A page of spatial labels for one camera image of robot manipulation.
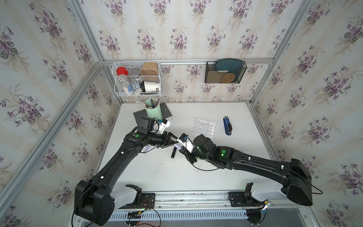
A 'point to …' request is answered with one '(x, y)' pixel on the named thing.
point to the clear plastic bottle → (125, 86)
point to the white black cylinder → (149, 86)
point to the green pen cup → (153, 108)
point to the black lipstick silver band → (173, 154)
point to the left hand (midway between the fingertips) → (179, 144)
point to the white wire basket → (137, 79)
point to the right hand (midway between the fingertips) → (182, 148)
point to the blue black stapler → (227, 126)
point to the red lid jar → (122, 70)
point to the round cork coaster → (227, 78)
